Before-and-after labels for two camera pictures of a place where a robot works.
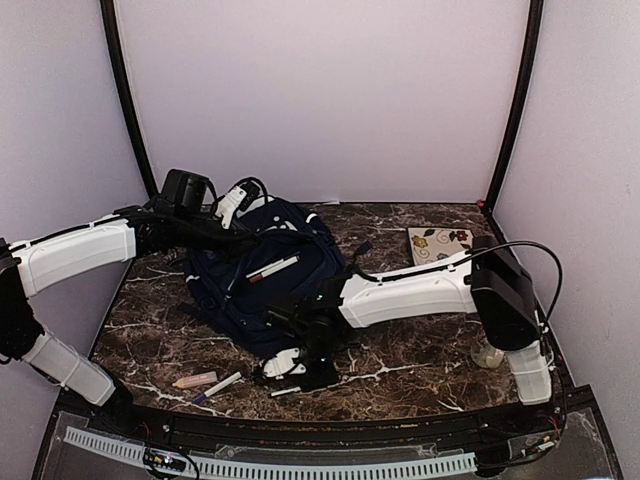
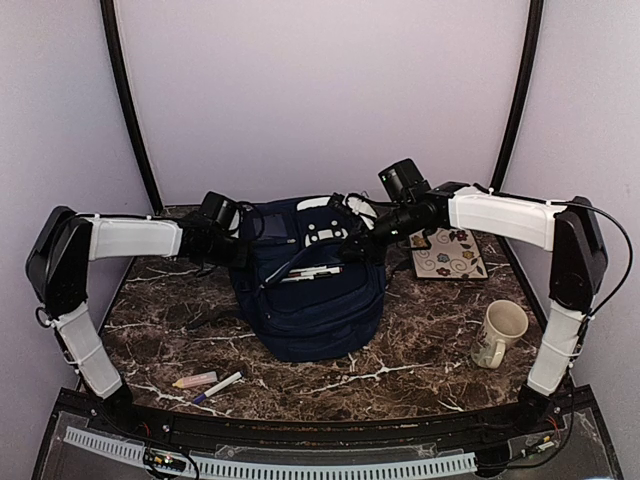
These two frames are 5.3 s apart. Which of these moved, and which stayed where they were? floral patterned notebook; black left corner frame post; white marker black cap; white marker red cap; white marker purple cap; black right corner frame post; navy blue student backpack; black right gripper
Moved: white marker red cap; black right gripper; navy blue student backpack; white marker black cap
Stayed: white marker purple cap; black right corner frame post; black left corner frame post; floral patterned notebook
